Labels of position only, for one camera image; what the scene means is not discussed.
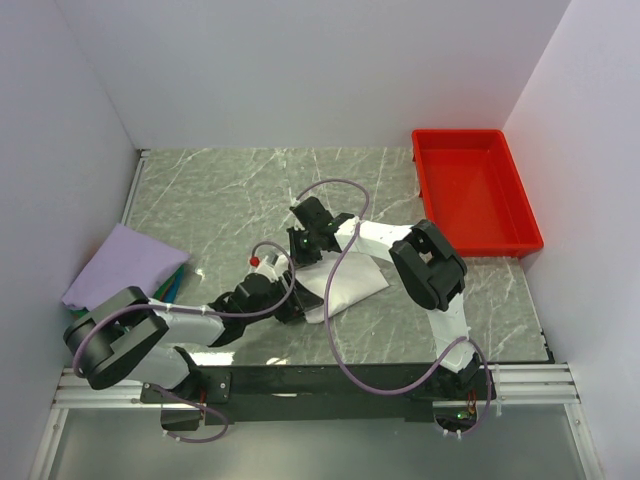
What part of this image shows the aluminium rail frame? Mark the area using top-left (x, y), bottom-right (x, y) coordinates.
top-left (29, 362), bottom-right (604, 479)

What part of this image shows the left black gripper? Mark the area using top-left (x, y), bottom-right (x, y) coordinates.
top-left (244, 270), bottom-right (325, 325)

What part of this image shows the folded green t-shirt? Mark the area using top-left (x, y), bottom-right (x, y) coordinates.
top-left (69, 264), bottom-right (189, 319)

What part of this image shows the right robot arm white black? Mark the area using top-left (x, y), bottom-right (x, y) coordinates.
top-left (289, 197), bottom-right (491, 399)

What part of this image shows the red plastic bin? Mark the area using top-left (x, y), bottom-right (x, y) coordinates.
top-left (412, 129), bottom-right (544, 258)

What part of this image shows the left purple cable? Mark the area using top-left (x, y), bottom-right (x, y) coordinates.
top-left (72, 241), bottom-right (297, 444)

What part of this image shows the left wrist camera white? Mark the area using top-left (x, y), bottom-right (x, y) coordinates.
top-left (249, 252), bottom-right (287, 281)

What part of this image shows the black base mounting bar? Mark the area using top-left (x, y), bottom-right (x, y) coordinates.
top-left (139, 363), bottom-right (499, 434)

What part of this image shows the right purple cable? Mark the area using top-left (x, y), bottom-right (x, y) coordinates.
top-left (294, 178), bottom-right (494, 441)

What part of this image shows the purple cable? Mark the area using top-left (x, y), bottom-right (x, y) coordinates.
top-left (72, 241), bottom-right (297, 444)
top-left (294, 178), bottom-right (494, 441)

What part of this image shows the folded lavender t-shirt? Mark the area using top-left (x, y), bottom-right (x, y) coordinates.
top-left (62, 224), bottom-right (190, 310)

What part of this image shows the white t-shirt red print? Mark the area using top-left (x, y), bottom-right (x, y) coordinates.
top-left (296, 252), bottom-right (389, 318)

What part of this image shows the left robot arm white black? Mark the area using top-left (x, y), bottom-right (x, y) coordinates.
top-left (63, 271), bottom-right (323, 402)

